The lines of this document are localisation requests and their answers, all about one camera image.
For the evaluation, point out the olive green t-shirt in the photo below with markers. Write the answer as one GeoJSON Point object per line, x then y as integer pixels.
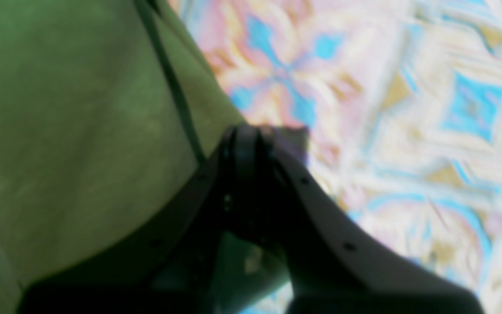
{"type": "Point", "coordinates": [95, 97]}

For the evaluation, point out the patterned tile tablecloth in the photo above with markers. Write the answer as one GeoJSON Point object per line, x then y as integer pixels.
{"type": "Point", "coordinates": [403, 103]}

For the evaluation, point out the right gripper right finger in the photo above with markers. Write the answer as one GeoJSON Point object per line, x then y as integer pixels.
{"type": "Point", "coordinates": [335, 267]}

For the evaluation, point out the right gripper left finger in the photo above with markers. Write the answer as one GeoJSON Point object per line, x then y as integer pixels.
{"type": "Point", "coordinates": [164, 267]}

